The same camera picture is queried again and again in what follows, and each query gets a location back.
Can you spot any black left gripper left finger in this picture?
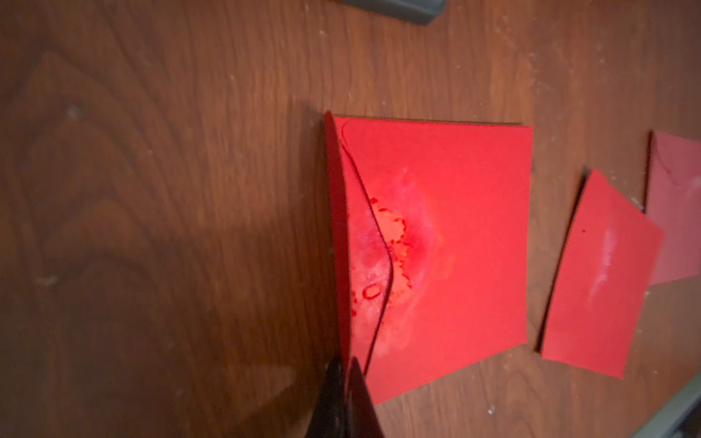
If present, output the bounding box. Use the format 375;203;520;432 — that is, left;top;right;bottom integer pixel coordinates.
305;357;347;438

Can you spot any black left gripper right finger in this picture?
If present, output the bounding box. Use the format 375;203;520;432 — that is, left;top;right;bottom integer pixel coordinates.
346;358;384;438

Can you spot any grey hole punch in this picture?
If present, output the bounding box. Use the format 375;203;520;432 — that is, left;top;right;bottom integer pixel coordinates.
341;0;447;26

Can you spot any red envelope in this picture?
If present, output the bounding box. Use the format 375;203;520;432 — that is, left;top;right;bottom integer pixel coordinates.
540;170;664;378
324;113;533;404
646;131;700;285

